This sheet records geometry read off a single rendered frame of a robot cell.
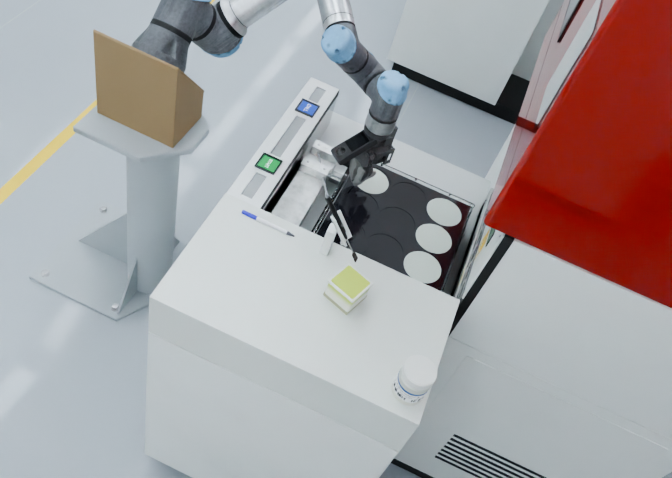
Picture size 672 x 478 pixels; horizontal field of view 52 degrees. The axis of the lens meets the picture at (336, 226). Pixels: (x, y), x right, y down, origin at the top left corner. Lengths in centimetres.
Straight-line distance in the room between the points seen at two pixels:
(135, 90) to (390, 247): 80
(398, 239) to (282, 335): 48
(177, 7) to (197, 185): 124
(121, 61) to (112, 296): 103
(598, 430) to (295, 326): 87
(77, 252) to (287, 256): 131
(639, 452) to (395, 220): 87
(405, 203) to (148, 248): 95
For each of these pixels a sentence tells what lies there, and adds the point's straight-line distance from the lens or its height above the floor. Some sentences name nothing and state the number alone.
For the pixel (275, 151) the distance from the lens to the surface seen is 186.
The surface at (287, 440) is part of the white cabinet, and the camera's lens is 178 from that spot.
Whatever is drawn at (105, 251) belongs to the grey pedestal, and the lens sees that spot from 277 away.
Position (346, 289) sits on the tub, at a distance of 152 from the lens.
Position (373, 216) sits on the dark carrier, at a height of 90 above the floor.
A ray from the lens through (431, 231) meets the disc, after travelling 188.
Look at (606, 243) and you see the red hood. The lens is 147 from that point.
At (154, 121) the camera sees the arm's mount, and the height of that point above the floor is 89.
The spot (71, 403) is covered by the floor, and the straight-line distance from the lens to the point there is 249.
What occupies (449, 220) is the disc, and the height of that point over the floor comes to 90.
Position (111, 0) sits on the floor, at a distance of 400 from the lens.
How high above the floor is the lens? 225
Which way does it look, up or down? 49 degrees down
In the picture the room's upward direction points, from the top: 19 degrees clockwise
